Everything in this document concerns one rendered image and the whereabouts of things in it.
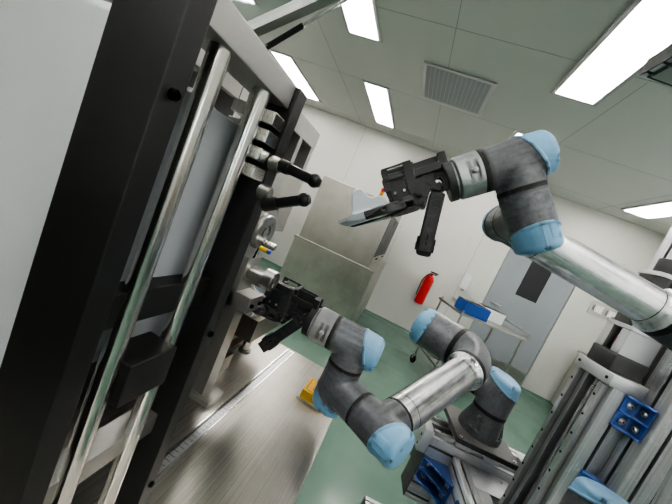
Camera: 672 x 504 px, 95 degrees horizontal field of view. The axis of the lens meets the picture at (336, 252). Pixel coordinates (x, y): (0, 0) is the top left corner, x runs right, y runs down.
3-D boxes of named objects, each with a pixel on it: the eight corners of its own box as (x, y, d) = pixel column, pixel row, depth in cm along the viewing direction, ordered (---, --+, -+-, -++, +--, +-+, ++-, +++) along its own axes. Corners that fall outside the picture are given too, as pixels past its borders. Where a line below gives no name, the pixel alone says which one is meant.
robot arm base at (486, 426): (490, 426, 121) (501, 405, 119) (506, 454, 106) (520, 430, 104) (453, 409, 122) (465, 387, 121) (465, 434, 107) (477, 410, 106)
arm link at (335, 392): (334, 437, 58) (358, 387, 57) (302, 396, 66) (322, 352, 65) (360, 428, 64) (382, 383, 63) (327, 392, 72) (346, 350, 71)
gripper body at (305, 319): (283, 274, 72) (328, 297, 70) (269, 307, 73) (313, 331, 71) (268, 278, 65) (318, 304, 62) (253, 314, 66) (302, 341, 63)
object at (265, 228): (280, 213, 64) (270, 245, 67) (272, 210, 65) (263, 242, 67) (260, 218, 58) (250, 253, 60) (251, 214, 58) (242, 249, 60)
